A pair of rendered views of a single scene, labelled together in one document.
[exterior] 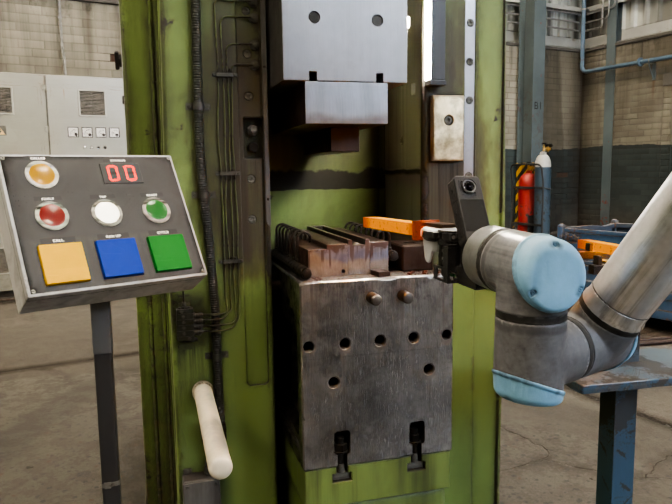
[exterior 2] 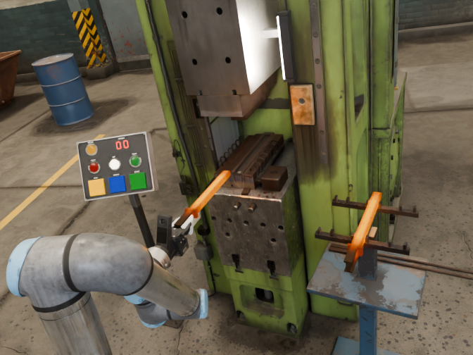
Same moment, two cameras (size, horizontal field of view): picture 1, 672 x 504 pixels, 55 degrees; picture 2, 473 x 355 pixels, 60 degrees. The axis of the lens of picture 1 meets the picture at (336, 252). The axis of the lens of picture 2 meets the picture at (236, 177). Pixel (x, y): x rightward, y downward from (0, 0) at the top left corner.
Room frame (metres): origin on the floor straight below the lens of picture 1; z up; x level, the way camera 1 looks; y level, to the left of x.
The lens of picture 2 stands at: (0.37, -1.21, 1.90)
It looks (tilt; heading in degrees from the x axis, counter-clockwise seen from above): 29 degrees down; 45
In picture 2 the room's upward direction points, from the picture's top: 11 degrees counter-clockwise
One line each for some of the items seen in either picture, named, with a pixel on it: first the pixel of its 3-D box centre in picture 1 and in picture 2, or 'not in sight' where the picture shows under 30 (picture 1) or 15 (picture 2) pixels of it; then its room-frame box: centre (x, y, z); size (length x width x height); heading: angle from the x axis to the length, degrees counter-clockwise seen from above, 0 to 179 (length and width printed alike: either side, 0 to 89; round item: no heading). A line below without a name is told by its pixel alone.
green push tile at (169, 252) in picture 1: (168, 253); (138, 181); (1.25, 0.33, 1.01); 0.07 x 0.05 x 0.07; 131
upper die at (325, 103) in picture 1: (324, 111); (239, 88); (1.71, 0.03, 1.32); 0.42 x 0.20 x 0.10; 16
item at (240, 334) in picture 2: not in sight; (257, 328); (1.46, -0.04, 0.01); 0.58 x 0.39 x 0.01; 106
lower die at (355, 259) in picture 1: (326, 247); (250, 158); (1.71, 0.03, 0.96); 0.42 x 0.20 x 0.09; 16
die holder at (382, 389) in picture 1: (345, 341); (268, 202); (1.74, -0.02, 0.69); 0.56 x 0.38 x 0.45; 16
